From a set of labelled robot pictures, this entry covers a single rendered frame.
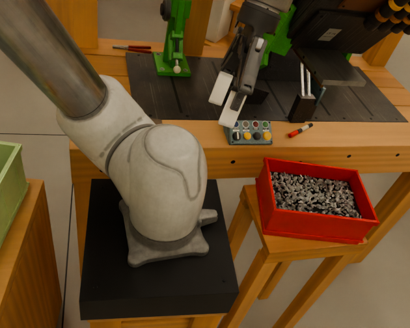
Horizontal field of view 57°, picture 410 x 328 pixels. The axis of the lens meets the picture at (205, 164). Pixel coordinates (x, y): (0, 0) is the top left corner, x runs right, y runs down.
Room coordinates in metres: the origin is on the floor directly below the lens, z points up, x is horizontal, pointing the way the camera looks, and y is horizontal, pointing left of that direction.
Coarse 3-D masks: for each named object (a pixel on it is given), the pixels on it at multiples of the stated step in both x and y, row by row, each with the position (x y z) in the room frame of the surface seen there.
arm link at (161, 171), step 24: (120, 144) 0.55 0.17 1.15; (144, 144) 0.51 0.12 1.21; (168, 144) 0.52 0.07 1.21; (192, 144) 0.53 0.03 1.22; (120, 168) 0.50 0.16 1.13; (144, 168) 0.47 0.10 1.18; (168, 168) 0.47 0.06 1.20; (192, 168) 0.50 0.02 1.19; (120, 192) 0.50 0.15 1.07; (144, 192) 0.45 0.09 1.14; (168, 192) 0.46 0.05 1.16; (192, 192) 0.48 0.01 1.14; (144, 216) 0.45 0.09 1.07; (168, 216) 0.45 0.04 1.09; (192, 216) 0.48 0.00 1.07; (168, 240) 0.46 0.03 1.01
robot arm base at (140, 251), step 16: (128, 208) 0.54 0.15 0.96; (128, 224) 0.50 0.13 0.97; (128, 240) 0.46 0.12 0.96; (144, 240) 0.45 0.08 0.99; (176, 240) 0.47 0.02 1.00; (192, 240) 0.50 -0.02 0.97; (128, 256) 0.43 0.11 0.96; (144, 256) 0.43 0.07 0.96; (160, 256) 0.44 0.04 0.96; (176, 256) 0.46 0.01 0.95
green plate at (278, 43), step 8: (296, 8) 1.22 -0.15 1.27; (280, 16) 1.24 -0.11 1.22; (288, 16) 1.21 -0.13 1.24; (280, 24) 1.22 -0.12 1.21; (288, 24) 1.23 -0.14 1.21; (280, 32) 1.21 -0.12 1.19; (272, 40) 1.21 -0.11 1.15; (280, 40) 1.22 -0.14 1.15; (288, 40) 1.24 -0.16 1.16; (272, 48) 1.22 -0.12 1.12; (280, 48) 1.23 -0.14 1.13; (288, 48) 1.24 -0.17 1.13
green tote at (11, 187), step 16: (0, 144) 0.64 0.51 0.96; (16, 144) 0.65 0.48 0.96; (0, 160) 0.63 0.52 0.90; (16, 160) 0.62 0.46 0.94; (0, 176) 0.54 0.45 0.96; (16, 176) 0.60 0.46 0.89; (0, 192) 0.52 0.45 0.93; (16, 192) 0.58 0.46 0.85; (0, 208) 0.50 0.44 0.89; (16, 208) 0.56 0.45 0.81; (0, 224) 0.48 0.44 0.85; (0, 240) 0.46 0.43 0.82
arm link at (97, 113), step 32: (0, 0) 0.45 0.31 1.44; (32, 0) 0.49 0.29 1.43; (0, 32) 0.45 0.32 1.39; (32, 32) 0.48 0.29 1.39; (64, 32) 0.54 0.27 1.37; (32, 64) 0.48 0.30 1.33; (64, 64) 0.51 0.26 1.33; (64, 96) 0.52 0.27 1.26; (96, 96) 0.56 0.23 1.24; (128, 96) 0.63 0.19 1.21; (64, 128) 0.54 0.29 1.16; (96, 128) 0.54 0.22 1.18; (128, 128) 0.58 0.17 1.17; (96, 160) 0.55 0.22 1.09
